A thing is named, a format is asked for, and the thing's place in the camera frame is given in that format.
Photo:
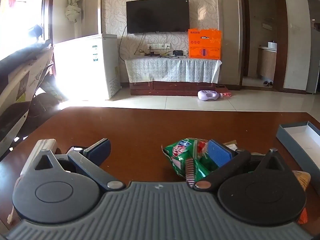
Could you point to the dark red TV cabinet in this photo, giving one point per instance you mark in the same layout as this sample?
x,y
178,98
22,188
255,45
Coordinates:
x,y
174,88

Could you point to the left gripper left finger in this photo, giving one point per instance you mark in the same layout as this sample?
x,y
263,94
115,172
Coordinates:
x,y
58,188

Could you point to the orange cardboard box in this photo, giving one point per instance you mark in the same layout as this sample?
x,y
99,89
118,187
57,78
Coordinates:
x,y
205,43

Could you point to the grey refrigerator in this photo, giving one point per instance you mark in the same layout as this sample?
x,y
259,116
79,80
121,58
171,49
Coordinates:
x,y
314,62

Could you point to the black router box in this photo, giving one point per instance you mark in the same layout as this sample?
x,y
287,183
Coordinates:
x,y
178,53

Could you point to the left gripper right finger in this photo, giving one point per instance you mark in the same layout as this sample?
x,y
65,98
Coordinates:
x,y
256,189

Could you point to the white chest freezer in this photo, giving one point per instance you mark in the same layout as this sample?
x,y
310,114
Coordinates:
x,y
87,68

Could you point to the black flat television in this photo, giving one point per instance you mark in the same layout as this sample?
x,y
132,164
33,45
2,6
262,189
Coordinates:
x,y
157,16

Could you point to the gold brown pastry packet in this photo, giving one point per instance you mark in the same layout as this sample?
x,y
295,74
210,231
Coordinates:
x,y
231,145

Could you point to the white electric scooter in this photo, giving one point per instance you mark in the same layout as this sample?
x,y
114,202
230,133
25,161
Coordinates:
x,y
22,73

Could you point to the green prawn cracker bag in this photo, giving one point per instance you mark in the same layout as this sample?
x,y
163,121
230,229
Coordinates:
x,y
190,160

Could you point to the pair of slippers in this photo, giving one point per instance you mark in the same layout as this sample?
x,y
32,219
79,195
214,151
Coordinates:
x,y
268,83

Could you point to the tied beige curtain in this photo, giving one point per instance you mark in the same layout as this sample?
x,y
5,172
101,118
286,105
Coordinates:
x,y
73,2

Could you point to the wooden kitchen cabinet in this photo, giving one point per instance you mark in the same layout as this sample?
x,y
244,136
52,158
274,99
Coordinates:
x,y
266,64

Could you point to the grey shallow box tray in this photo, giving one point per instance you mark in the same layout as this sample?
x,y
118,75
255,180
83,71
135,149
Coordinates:
x,y
303,143

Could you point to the white lace tablecloth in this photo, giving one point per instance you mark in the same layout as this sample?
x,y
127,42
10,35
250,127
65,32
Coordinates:
x,y
173,69

